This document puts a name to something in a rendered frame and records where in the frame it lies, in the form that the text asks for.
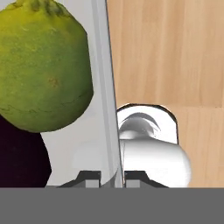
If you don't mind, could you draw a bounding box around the clear grey vegetable container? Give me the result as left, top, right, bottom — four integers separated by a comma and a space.
0, 0, 125, 189

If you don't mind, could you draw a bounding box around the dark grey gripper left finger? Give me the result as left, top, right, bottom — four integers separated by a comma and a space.
59, 170, 102, 189

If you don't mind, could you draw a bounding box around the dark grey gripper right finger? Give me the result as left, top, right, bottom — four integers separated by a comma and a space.
123, 170, 170, 189

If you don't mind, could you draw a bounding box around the white round object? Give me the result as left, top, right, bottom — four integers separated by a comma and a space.
116, 102, 193, 189

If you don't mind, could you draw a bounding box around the green lime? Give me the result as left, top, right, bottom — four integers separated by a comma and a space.
0, 0, 95, 134

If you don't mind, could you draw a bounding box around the dark purple eggplant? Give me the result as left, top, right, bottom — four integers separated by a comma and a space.
0, 115, 53, 189

